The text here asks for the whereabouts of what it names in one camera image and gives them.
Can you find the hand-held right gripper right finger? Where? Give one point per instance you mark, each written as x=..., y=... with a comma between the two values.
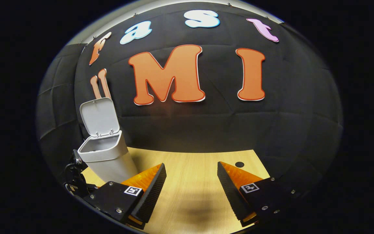
x=231, y=191

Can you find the white desktop garbage bin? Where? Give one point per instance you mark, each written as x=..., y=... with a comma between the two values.
x=109, y=159

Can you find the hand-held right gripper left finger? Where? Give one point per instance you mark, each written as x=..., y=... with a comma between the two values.
x=153, y=191

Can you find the round black desk grommet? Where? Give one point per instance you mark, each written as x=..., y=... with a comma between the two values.
x=239, y=164

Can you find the wooden desktop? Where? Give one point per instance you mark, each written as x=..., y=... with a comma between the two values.
x=193, y=175

